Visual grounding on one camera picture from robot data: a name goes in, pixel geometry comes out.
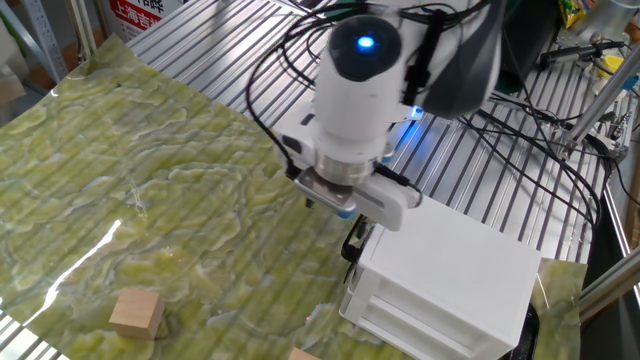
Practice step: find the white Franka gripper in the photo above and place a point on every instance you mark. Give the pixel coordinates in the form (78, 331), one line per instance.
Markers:
(390, 205)

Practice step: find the white plastic drawer cabinet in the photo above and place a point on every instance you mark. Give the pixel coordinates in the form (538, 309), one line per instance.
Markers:
(450, 270)

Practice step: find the wooden cube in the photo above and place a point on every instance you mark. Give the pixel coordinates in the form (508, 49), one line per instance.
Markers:
(300, 355)
(136, 314)

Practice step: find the green marble pattern mat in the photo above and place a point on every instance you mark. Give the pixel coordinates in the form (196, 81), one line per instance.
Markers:
(150, 200)

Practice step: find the black computer box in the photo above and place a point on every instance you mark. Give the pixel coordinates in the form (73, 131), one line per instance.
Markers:
(530, 35)

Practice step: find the black cylindrical hand tool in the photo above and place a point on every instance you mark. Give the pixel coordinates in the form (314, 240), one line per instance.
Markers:
(565, 55)

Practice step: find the white box red lettering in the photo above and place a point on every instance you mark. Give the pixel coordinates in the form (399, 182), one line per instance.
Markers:
(135, 15)

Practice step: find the yellow round container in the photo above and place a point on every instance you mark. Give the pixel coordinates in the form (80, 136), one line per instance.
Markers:
(611, 65)

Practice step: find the colourful snack bag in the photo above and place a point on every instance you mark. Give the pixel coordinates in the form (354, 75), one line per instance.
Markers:
(575, 11)

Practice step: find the grey perforated shelf upright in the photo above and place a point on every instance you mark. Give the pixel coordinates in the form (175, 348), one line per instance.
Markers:
(45, 40)

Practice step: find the silver metal cylinder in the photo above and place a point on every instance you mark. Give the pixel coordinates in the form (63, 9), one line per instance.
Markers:
(615, 15)

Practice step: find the aluminium profile rail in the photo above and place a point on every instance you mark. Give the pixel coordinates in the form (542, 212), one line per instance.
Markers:
(610, 290)

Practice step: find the aluminium profile post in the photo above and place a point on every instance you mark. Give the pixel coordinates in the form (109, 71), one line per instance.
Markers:
(600, 102)
(82, 30)

